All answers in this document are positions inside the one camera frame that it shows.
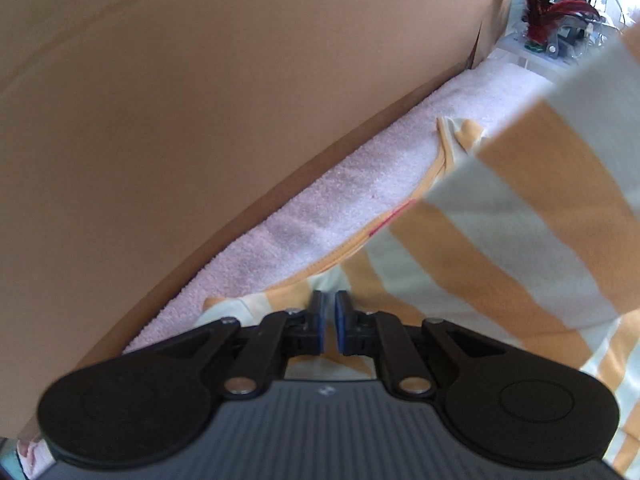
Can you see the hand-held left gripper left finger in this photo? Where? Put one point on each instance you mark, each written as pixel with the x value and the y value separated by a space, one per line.
pixel 317 327

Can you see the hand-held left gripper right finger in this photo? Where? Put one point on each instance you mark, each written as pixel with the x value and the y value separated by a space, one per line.
pixel 341 327

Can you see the orange white striped shirt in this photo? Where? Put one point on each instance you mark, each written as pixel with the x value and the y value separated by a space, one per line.
pixel 500 210

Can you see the pink fluffy blanket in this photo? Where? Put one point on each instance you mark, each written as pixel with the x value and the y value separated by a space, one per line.
pixel 350 185

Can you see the large cardboard box two labels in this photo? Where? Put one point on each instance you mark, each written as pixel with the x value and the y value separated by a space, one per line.
pixel 200 110

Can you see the white side table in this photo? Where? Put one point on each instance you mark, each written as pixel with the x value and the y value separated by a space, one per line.
pixel 530 60

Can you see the taped cardboard box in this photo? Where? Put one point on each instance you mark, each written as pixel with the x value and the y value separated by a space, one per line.
pixel 496 25

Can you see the grey metal device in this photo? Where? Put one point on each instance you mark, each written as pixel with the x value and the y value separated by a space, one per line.
pixel 570 40

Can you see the red-leaved potted plant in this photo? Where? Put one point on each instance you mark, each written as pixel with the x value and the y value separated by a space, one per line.
pixel 545 5

